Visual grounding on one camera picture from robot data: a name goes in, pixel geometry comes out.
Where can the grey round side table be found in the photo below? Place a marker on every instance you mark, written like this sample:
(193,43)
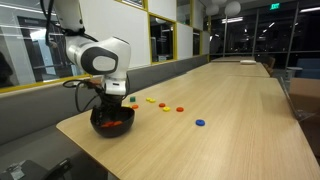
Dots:
(293,70)

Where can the blue disc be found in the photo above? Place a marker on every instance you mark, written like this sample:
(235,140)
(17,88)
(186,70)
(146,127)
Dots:
(200,122)

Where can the white globe lamp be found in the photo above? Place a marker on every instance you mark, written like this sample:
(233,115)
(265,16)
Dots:
(232,8)
(212,9)

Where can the green exit sign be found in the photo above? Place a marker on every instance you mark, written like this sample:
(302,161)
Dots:
(275,6)

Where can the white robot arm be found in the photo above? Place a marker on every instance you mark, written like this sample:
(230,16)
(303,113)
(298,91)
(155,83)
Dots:
(120,53)

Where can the black bowl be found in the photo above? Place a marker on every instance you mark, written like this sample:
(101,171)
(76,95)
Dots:
(111,132)

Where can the orange disc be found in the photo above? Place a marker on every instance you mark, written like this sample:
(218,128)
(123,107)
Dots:
(134,106)
(107,124)
(162,105)
(180,109)
(117,123)

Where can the green cube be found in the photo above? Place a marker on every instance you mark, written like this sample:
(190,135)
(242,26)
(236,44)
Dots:
(132,99)

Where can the brown chair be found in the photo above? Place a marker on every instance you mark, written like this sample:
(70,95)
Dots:
(270,65)

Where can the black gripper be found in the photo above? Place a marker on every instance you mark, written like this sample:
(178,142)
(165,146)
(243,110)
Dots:
(110,104)

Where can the ceiling light strip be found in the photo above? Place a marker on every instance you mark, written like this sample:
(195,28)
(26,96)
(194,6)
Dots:
(310,9)
(232,20)

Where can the yellow disc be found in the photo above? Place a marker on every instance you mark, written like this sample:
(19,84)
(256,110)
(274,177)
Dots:
(166,109)
(153,100)
(148,99)

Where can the yellow wall trim strip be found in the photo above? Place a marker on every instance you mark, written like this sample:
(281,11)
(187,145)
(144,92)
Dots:
(33,86)

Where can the blue sofa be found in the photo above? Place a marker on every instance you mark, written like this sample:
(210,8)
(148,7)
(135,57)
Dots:
(308,66)

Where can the long wooden table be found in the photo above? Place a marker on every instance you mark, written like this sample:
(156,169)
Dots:
(233,70)
(230,58)

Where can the yellow window frame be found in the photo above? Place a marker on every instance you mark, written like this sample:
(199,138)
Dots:
(174,40)
(201,41)

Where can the white plate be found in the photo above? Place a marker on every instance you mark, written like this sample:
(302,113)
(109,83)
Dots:
(248,61)

